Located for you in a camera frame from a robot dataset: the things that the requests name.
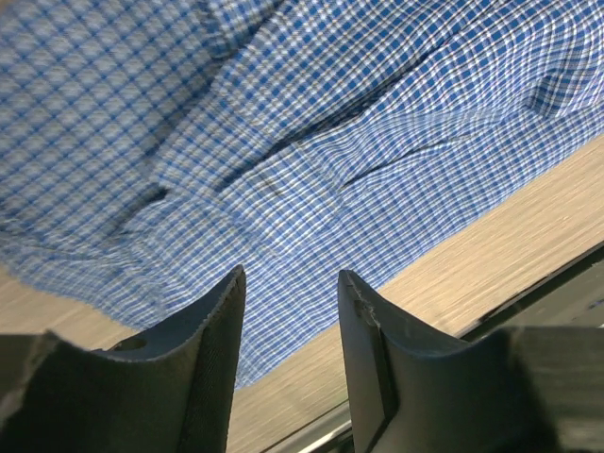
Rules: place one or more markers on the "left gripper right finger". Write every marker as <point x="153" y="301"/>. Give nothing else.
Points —
<point x="414" y="388"/>

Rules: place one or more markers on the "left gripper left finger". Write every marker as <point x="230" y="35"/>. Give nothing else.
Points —
<point x="166" y="389"/>

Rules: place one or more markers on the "blue checked long sleeve shirt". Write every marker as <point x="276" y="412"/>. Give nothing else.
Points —
<point x="147" y="147"/>

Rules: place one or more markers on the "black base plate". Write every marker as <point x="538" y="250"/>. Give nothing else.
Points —
<point x="571" y="296"/>

